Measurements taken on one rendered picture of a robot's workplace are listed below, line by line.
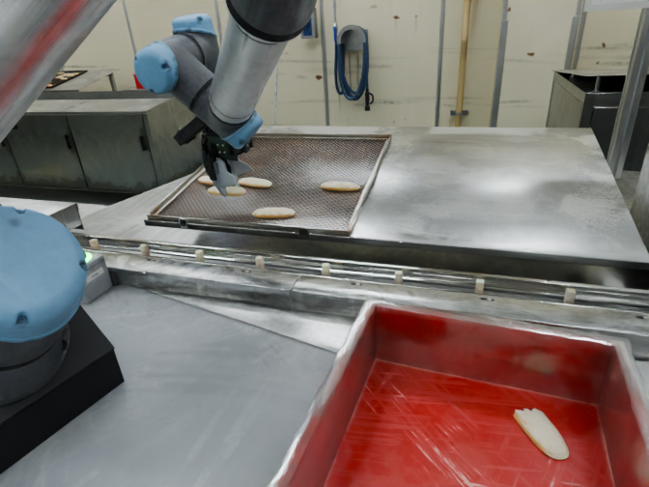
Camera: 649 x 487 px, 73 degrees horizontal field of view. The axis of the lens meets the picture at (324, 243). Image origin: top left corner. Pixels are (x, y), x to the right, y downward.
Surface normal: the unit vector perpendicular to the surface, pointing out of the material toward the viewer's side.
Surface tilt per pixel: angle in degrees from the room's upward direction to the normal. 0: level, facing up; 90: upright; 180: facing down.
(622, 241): 10
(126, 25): 90
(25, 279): 54
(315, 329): 0
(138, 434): 0
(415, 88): 90
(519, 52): 90
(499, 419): 0
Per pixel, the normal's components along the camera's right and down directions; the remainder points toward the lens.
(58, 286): 0.68, -0.39
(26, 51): 0.63, 0.58
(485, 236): -0.11, -0.80
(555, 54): -0.30, 0.43
